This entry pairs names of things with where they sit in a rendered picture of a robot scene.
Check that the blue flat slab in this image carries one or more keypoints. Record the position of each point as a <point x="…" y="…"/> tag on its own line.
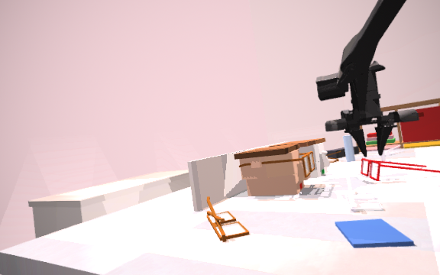
<point x="372" y="234"/>

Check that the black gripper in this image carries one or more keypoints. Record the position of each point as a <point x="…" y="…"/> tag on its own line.
<point x="366" y="105"/>

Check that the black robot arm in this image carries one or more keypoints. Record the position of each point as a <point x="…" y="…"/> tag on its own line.
<point x="355" y="67"/>

